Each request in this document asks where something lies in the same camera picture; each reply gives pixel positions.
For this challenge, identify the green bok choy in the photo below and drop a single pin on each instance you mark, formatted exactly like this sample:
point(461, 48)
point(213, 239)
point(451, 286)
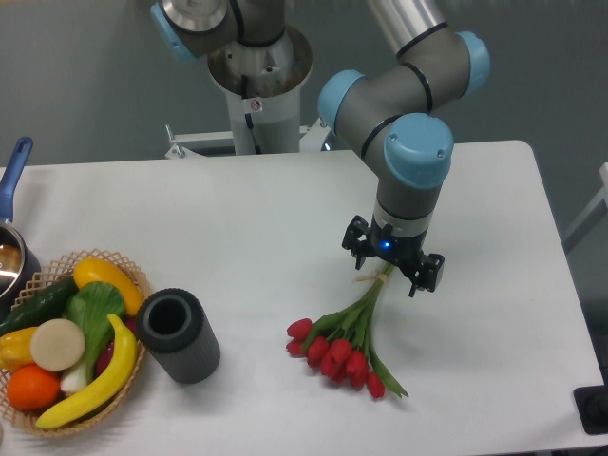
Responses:
point(89, 309)

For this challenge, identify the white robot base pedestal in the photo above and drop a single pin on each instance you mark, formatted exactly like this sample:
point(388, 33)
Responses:
point(262, 87)

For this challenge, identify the white frame at right edge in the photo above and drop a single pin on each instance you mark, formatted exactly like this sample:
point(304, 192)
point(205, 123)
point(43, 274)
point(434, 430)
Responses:
point(589, 216)

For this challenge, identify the yellow banana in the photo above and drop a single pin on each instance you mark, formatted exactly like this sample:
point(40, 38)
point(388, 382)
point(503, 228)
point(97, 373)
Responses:
point(103, 388)

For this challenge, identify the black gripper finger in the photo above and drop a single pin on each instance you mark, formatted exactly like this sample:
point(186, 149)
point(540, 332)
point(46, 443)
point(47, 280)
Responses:
point(426, 273)
point(356, 240)

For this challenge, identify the yellow bell pepper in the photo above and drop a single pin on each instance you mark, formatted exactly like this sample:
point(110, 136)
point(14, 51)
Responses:
point(15, 350)

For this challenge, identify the beige round disc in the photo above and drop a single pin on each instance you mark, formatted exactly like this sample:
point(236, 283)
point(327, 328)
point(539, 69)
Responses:
point(57, 345)

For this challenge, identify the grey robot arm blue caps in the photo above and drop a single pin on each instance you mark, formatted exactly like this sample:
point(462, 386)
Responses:
point(386, 121)

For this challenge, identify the dark grey ribbed vase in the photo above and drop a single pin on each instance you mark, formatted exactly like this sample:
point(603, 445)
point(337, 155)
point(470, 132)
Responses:
point(173, 326)

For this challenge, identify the green cucumber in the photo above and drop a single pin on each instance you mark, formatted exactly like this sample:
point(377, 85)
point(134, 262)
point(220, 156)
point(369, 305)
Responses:
point(41, 307)

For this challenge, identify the red vegetable in basket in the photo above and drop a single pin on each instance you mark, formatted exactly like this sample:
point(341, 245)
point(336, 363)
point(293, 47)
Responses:
point(106, 355)

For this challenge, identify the red tulip bouquet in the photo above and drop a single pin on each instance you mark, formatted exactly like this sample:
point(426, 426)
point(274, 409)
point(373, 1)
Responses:
point(340, 344)

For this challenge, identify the blue handled saucepan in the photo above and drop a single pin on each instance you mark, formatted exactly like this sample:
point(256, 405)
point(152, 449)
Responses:
point(18, 262)

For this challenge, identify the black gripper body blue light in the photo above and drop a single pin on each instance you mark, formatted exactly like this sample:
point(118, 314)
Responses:
point(400, 242)

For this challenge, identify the black device at table edge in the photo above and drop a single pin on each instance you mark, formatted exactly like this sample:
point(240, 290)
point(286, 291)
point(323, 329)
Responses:
point(591, 404)

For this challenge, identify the orange fruit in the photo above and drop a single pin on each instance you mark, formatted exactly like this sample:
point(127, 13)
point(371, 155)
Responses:
point(32, 387)

